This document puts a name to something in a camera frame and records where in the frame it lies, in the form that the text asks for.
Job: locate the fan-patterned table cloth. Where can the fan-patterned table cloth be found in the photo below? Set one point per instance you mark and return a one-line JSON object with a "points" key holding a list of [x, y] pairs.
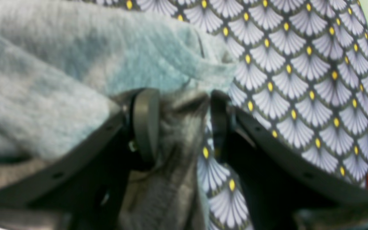
{"points": [[303, 71]]}

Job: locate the grey T-shirt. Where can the grey T-shirt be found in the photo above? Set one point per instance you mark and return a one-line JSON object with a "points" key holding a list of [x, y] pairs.
{"points": [[62, 66]]}

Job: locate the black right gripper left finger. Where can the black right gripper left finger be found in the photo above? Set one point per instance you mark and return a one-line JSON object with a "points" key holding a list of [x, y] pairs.
{"points": [[84, 190]]}

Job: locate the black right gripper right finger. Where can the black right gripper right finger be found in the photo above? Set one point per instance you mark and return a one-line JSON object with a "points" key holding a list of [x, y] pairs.
{"points": [[281, 189]]}

